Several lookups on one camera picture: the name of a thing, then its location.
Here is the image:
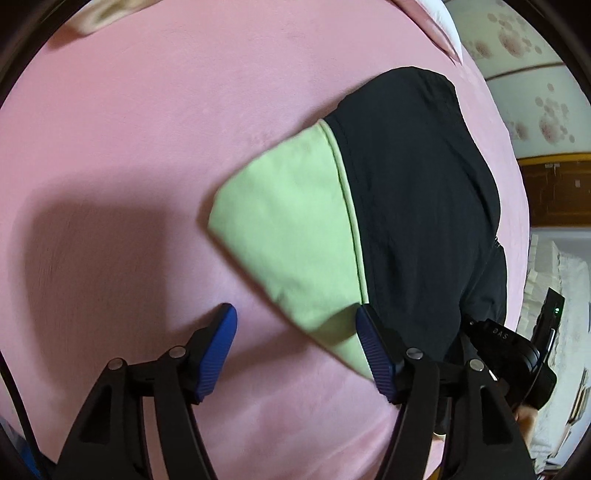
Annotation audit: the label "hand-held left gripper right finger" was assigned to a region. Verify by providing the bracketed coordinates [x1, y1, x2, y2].
[355, 305, 537, 480]

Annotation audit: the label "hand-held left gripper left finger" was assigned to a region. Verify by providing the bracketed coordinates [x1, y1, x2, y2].
[54, 303, 238, 480]

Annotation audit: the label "green and black jacket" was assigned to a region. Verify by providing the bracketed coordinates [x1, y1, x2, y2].
[208, 66, 509, 385]

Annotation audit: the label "person's right hand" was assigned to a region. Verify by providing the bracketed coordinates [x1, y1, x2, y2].
[516, 405, 540, 437]

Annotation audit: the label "white fabric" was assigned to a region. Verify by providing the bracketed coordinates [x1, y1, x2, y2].
[521, 228, 591, 464]

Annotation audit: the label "brown wooden headboard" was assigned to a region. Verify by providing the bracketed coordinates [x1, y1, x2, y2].
[516, 154, 591, 230]

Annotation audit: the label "pink bed sheet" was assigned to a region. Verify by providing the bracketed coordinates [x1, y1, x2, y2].
[0, 0, 532, 480]

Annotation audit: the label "floral sliding door panels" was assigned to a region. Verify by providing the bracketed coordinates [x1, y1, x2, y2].
[448, 0, 591, 158]

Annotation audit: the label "white pillow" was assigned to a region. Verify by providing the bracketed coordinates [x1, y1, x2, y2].
[392, 0, 465, 65]

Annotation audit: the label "folded cream blanket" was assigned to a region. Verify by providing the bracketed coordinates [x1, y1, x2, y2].
[74, 0, 145, 36]

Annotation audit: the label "black cable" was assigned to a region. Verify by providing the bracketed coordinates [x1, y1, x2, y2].
[0, 351, 43, 480]

